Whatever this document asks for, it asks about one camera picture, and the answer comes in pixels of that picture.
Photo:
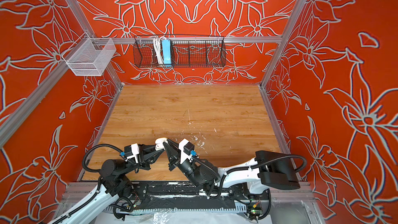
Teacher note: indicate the small green circuit board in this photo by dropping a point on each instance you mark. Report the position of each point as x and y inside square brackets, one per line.
[254, 211]

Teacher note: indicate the black wire wall basket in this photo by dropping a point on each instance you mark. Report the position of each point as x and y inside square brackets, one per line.
[188, 51]

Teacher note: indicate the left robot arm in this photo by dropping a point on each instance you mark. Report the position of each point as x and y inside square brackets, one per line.
[113, 188]

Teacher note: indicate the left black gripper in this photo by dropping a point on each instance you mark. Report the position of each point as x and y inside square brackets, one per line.
[145, 158]

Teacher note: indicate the white earbud charging case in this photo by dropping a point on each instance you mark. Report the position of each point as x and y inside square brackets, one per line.
[159, 143]

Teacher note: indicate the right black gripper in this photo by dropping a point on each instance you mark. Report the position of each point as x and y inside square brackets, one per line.
[174, 160]

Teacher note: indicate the blue box in basket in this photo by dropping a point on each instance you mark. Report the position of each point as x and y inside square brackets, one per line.
[166, 47]

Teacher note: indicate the clear plastic wall bin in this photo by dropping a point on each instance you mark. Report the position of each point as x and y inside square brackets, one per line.
[89, 56]

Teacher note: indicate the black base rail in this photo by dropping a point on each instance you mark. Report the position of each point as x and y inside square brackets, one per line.
[180, 196]

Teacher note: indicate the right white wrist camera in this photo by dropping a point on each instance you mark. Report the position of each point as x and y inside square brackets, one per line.
[186, 150]

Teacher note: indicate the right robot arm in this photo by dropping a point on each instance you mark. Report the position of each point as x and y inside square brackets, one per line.
[265, 171]

